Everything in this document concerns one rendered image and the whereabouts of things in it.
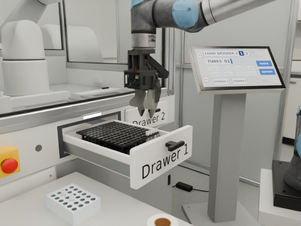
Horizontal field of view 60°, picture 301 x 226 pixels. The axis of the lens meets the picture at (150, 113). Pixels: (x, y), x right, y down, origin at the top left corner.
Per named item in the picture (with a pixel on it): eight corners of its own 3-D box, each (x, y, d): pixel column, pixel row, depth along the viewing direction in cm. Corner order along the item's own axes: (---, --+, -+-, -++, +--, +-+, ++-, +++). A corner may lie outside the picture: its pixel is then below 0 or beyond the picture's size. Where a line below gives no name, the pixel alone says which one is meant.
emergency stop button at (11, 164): (19, 171, 70) (18, 157, 69) (4, 176, 67) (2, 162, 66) (15, 168, 72) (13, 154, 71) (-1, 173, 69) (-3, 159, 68)
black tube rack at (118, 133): (158, 149, 90) (158, 131, 89) (122, 166, 77) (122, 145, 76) (113, 136, 104) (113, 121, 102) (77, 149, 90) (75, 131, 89)
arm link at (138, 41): (142, 35, 83) (162, 34, 78) (142, 49, 84) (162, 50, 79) (125, 33, 77) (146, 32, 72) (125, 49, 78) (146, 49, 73)
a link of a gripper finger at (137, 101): (125, 115, 84) (127, 88, 81) (137, 112, 88) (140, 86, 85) (132, 119, 82) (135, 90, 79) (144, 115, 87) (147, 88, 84)
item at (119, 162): (184, 152, 89) (185, 135, 87) (134, 180, 69) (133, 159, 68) (105, 130, 113) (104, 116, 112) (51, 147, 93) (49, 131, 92)
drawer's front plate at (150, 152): (191, 156, 89) (192, 125, 87) (135, 190, 67) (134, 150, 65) (187, 154, 90) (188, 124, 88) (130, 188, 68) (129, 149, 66)
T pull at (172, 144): (185, 145, 77) (185, 140, 77) (170, 152, 71) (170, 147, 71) (174, 142, 79) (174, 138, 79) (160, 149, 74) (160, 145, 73)
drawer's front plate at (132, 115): (167, 121, 133) (167, 100, 130) (128, 136, 111) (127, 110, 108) (164, 121, 134) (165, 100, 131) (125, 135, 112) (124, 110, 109)
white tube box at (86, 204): (101, 210, 69) (100, 197, 68) (73, 227, 62) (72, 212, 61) (73, 194, 76) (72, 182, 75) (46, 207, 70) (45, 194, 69)
